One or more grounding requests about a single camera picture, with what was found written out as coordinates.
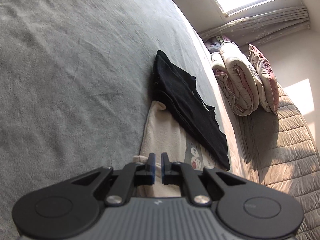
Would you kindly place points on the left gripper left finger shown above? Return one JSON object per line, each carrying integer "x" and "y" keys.
{"x": 129, "y": 178}

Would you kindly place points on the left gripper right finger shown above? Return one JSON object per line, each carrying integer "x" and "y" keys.
{"x": 187, "y": 179}

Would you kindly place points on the quilted beige headboard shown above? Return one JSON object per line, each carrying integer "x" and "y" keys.
{"x": 280, "y": 153}

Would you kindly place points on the folded beige pink comforter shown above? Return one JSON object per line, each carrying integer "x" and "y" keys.
{"x": 234, "y": 75}

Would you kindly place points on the beige pink pillow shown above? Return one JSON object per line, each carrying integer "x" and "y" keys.
{"x": 267, "y": 76}

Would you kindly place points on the grey bed sheet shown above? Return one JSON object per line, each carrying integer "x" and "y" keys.
{"x": 76, "y": 87}

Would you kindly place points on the beige curtain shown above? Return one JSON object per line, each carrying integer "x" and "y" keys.
{"x": 262, "y": 28}

